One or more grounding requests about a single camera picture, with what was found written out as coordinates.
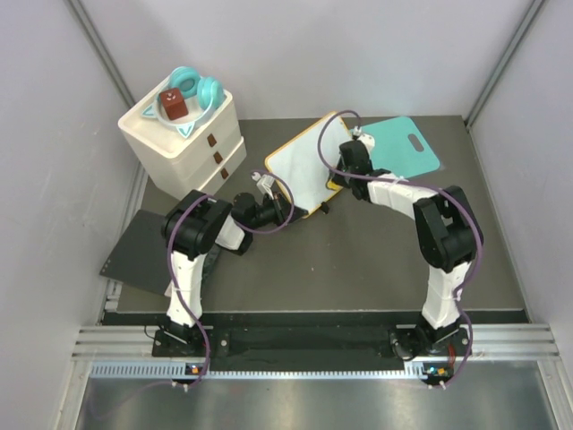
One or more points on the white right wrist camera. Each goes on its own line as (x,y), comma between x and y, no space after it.
(366,139)

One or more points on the aluminium frame rail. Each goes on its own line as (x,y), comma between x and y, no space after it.
(487,341)

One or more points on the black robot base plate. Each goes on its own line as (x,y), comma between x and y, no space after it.
(309,348)

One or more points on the grey slotted cable duct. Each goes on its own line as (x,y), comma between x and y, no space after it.
(185,371)

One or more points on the teal cat-ear headphones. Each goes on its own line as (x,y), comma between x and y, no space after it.
(208,92)

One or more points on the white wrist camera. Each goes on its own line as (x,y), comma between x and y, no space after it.
(366,139)
(264,183)

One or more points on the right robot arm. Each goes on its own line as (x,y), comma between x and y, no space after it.
(445,225)

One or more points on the brown cube toy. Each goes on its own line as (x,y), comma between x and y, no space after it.
(173,102)

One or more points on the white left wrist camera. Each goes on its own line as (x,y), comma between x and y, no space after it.
(264,183)

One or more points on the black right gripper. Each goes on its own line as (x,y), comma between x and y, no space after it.
(341,181)

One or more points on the yellow-framed whiteboard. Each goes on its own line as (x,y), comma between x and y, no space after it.
(303,162)

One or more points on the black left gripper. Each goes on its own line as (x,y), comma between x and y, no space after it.
(284,210)

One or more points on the teal cutting board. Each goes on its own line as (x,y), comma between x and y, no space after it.
(400,147)

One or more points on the yellow bone-shaped eraser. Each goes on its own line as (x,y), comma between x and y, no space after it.
(332,184)

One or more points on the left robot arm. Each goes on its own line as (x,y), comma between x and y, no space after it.
(197,224)

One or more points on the white three-drawer storage cabinet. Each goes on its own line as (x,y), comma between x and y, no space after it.
(180,157)

